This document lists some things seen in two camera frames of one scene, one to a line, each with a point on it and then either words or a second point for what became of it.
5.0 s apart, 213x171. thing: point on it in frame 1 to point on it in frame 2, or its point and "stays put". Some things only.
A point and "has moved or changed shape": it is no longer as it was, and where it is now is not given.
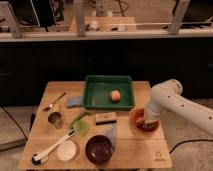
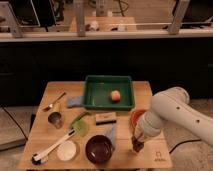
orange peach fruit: x=115 y=95 stays put
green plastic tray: x=97 y=91 stays put
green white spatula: x=36 y=159 stays put
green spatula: x=79 y=125 stays put
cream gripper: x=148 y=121 to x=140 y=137
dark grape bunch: x=147 y=127 has moved or changed shape
